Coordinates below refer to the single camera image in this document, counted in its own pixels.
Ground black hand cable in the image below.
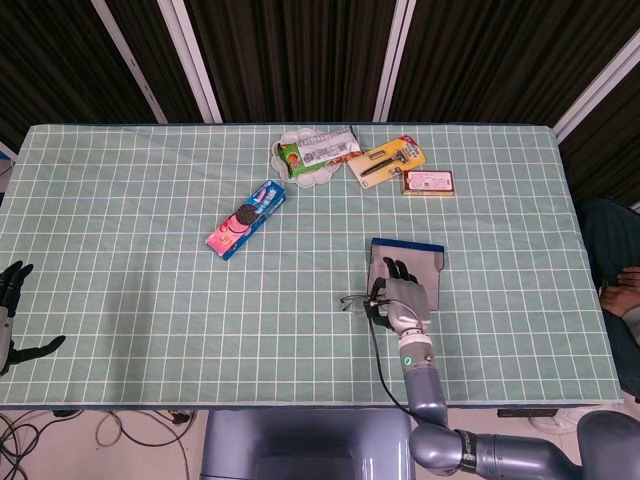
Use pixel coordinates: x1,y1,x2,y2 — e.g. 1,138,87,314
364,298,416,416

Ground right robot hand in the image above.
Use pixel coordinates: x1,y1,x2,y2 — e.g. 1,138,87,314
367,256,432,337

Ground green checkered tablecloth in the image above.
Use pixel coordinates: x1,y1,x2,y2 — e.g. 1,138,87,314
0,123,625,409

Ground blue glasses case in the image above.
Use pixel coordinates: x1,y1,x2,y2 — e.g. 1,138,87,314
367,237,446,312

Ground black table bracket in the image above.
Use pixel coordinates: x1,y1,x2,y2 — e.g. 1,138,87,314
497,408,559,419

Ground green white snack packet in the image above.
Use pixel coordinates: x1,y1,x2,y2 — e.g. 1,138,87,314
277,125,362,179

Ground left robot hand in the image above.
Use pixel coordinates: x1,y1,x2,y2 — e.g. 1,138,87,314
0,260,66,377

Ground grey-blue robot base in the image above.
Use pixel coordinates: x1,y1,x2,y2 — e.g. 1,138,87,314
199,409,416,480

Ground dark brown curtain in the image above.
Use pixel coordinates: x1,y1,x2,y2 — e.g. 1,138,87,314
0,0,640,211

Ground seated person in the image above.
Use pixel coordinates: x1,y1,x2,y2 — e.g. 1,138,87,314
577,197,640,401

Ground eyeglasses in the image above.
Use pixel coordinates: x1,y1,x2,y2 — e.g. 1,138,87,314
340,294,389,317

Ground black floor cable bundle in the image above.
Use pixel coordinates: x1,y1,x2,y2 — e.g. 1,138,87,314
0,410,57,480

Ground white frame post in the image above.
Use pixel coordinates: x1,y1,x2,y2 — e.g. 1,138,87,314
553,29,640,144
157,0,223,124
372,0,416,124
91,0,168,124

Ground blue pink cookie box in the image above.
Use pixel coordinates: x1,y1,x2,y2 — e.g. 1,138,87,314
204,179,288,261

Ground white flower-shaped plate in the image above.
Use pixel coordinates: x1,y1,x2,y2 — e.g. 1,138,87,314
270,128,341,189

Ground razor blister pack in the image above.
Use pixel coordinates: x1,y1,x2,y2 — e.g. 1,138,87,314
346,134,429,190

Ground red yellow small box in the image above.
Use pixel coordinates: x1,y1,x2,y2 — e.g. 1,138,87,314
401,168,457,197

